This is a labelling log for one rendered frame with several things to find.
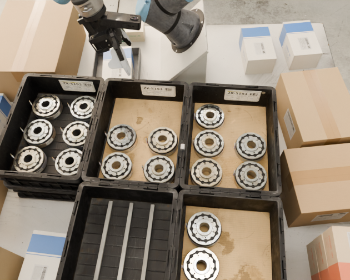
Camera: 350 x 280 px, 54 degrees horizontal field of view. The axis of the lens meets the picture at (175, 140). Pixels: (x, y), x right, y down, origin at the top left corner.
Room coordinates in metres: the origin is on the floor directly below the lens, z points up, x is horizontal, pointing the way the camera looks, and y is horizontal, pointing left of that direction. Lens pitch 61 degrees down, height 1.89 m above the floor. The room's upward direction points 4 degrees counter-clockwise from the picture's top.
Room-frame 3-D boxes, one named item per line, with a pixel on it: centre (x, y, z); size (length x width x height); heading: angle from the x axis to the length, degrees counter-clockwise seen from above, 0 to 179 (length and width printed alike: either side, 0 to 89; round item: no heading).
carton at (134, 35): (1.25, 0.23, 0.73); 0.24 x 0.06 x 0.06; 87
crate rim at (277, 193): (0.55, -0.18, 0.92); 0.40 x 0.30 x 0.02; 171
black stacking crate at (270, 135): (0.55, -0.18, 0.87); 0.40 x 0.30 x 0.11; 171
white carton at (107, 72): (0.99, 0.22, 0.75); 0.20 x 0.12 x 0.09; 0
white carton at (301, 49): (1.08, -0.58, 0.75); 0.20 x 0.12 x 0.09; 1
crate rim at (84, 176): (0.59, 0.12, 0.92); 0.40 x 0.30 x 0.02; 171
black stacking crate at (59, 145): (0.64, 0.41, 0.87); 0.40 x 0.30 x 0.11; 171
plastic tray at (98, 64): (1.00, 0.24, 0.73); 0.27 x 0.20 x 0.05; 177
